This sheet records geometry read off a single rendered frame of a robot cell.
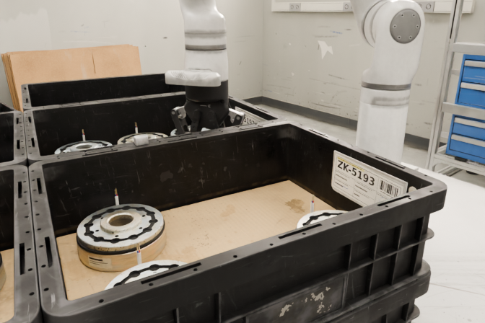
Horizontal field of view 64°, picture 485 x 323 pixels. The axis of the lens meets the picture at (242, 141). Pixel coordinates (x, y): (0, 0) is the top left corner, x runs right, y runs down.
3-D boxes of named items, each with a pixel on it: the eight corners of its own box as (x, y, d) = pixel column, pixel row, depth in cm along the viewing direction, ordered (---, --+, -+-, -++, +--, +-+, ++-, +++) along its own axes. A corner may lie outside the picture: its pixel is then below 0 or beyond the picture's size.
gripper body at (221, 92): (236, 73, 70) (236, 123, 73) (192, 71, 72) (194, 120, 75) (222, 79, 63) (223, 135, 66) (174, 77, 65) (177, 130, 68)
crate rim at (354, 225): (290, 133, 67) (291, 120, 67) (452, 205, 43) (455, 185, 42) (31, 179, 49) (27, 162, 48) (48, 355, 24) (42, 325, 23)
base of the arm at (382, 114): (366, 156, 88) (373, 80, 83) (407, 166, 82) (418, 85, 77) (346, 167, 81) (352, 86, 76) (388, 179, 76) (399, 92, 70)
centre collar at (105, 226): (138, 210, 51) (138, 206, 51) (144, 230, 46) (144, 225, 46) (99, 218, 49) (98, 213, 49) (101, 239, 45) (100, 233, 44)
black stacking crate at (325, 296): (288, 184, 70) (291, 123, 67) (435, 278, 46) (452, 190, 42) (45, 245, 52) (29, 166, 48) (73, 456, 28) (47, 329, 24)
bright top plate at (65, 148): (111, 140, 79) (110, 138, 79) (115, 157, 70) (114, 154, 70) (56, 146, 76) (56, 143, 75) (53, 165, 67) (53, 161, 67)
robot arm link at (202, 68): (162, 85, 62) (160, 45, 60) (190, 74, 72) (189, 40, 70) (216, 88, 60) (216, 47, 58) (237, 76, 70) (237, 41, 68)
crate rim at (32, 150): (216, 99, 92) (216, 89, 91) (290, 133, 67) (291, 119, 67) (24, 122, 74) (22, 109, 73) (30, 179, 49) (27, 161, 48)
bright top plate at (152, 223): (156, 202, 54) (155, 198, 54) (171, 240, 45) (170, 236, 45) (77, 215, 50) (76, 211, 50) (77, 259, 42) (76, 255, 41)
